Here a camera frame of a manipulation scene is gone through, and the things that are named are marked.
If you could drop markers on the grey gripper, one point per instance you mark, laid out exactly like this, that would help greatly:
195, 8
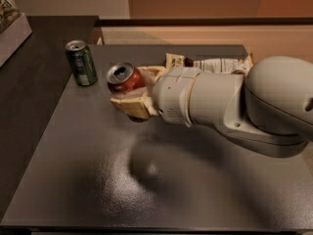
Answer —
172, 93

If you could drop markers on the red coke can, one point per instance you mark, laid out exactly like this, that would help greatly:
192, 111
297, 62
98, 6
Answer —
123, 78

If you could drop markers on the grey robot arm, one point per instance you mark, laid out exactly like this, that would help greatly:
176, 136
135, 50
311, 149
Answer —
267, 109

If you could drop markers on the green soda can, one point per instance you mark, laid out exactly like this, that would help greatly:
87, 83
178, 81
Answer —
81, 62

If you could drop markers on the brown chip bag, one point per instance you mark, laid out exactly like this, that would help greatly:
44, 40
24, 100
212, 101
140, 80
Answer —
215, 65

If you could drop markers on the white box with snacks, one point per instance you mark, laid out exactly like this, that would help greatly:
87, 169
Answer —
14, 29

